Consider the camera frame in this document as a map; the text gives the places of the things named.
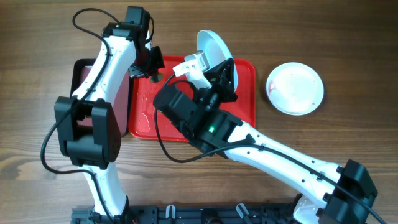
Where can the black tray with red water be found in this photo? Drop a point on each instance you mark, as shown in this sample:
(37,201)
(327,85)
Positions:
(122,103)

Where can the green scrubbing sponge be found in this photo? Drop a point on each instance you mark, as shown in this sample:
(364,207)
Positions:
(157,78)

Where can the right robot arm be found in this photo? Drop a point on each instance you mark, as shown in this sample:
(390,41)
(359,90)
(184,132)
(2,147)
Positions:
(329,193)

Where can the light blue plate top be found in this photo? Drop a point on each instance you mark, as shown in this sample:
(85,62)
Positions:
(215,50)

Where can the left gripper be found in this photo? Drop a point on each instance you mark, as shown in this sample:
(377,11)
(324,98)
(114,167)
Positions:
(138,71)

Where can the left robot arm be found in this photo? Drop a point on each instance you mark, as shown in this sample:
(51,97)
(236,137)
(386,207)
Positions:
(87,128)

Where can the white plate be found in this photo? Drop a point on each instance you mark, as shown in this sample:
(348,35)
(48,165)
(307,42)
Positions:
(295,89)

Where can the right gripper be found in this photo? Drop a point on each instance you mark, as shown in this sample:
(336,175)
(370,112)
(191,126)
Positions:
(224,85)

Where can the red plastic tray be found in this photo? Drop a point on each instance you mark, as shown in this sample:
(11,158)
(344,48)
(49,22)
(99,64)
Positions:
(141,117)

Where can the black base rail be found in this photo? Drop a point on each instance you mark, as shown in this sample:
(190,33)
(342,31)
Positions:
(240,213)

